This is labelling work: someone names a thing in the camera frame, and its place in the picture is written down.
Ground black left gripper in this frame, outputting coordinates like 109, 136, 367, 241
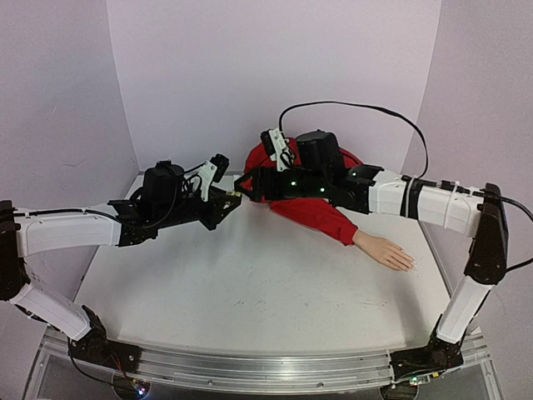
157, 187, 238, 232

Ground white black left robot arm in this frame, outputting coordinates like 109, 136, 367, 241
1, 187, 242, 364

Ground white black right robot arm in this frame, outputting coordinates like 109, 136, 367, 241
235, 165, 509, 346

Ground mannequin hand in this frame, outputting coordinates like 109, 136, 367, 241
353, 231, 415, 272

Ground red black sports jacket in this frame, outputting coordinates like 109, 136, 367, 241
244, 137, 362, 246

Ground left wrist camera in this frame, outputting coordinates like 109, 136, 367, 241
141, 153, 231, 205

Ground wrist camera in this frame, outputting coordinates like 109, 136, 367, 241
141, 153, 231, 205
260, 127, 345, 172

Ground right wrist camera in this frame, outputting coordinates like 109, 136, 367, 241
260, 127, 345, 172

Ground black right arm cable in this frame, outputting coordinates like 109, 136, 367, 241
278, 99, 533, 272

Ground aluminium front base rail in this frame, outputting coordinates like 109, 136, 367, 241
42, 329, 502, 399

